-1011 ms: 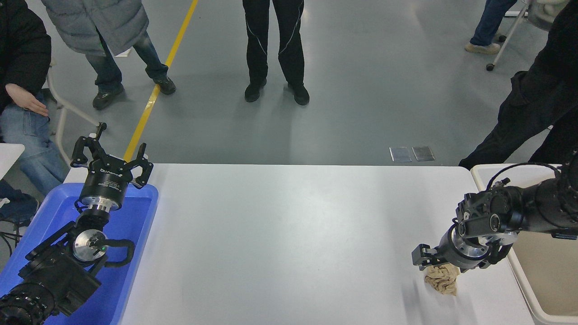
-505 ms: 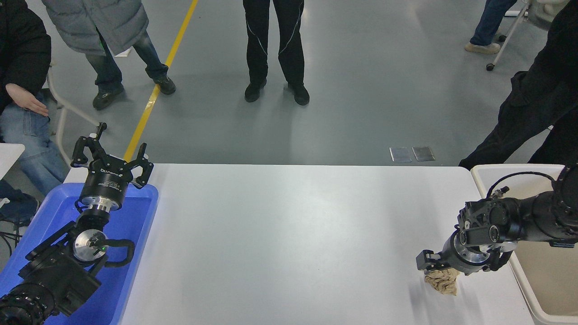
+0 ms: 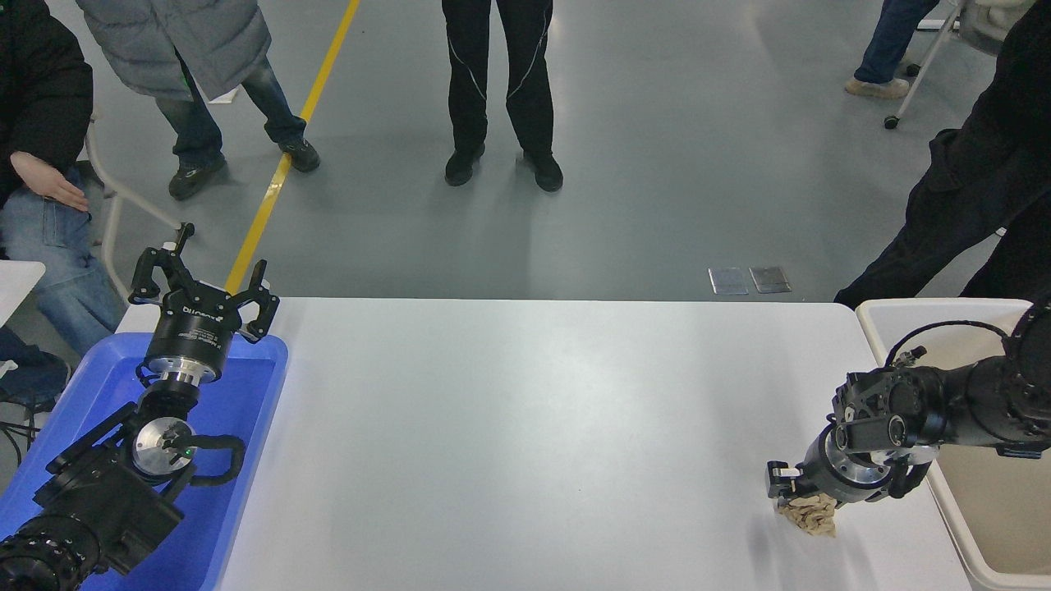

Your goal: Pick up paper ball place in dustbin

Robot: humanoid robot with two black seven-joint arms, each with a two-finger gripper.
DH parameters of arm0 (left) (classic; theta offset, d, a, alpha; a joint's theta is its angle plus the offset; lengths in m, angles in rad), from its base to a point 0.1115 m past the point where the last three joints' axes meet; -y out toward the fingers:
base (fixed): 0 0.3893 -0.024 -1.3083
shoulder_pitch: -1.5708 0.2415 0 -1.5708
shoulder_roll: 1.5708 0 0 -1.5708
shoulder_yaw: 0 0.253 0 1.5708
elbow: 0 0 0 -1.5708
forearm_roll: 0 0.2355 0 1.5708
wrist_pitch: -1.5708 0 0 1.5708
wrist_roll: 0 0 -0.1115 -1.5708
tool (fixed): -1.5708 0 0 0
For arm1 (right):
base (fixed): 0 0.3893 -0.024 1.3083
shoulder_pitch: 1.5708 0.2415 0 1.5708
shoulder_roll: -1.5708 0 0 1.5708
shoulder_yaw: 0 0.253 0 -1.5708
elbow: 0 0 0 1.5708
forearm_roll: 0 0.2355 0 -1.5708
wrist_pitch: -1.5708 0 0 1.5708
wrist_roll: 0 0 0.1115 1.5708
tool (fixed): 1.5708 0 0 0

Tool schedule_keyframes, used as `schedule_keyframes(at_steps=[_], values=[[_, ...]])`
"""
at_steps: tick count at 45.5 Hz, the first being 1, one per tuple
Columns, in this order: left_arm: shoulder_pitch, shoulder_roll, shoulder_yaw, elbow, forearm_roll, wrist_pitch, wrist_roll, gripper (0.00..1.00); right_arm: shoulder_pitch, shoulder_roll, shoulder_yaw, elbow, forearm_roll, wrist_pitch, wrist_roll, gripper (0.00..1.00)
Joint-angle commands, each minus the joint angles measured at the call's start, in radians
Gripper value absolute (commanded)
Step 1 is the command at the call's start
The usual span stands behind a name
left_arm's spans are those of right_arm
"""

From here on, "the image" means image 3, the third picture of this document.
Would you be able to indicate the tan paper ball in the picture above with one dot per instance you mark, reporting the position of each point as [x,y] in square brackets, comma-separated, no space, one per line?
[811,517]

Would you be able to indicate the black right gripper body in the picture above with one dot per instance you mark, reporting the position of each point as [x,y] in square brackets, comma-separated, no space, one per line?
[817,468]

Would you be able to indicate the seated person's hand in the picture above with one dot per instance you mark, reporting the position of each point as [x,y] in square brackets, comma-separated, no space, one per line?
[45,176]

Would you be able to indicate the small white side table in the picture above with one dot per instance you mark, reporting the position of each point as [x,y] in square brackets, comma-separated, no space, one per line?
[16,283]

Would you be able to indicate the large pale plastic bin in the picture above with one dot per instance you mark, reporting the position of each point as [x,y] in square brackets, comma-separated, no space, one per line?
[1010,517]

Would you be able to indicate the blue plastic tray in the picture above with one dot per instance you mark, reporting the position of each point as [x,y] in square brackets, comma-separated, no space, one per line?
[238,410]

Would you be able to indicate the white wheeled chair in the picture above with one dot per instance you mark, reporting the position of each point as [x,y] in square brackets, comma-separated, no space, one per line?
[989,20]

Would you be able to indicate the standing person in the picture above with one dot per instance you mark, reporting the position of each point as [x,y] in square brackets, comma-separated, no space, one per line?
[977,189]
[181,41]
[891,37]
[472,74]

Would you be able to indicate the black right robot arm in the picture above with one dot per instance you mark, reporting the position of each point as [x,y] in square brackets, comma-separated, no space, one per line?
[985,394]

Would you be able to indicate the metal floor plate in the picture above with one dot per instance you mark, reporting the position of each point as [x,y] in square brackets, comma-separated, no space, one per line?
[770,279]
[728,281]

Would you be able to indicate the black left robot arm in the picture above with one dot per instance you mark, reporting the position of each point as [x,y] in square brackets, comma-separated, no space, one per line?
[107,501]

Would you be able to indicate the seated person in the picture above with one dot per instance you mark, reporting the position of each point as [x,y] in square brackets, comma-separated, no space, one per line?
[41,90]

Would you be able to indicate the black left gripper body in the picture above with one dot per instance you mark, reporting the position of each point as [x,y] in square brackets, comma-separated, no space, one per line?
[195,328]

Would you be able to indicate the white tube chair frame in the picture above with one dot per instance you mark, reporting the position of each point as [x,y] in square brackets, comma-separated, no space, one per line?
[107,226]

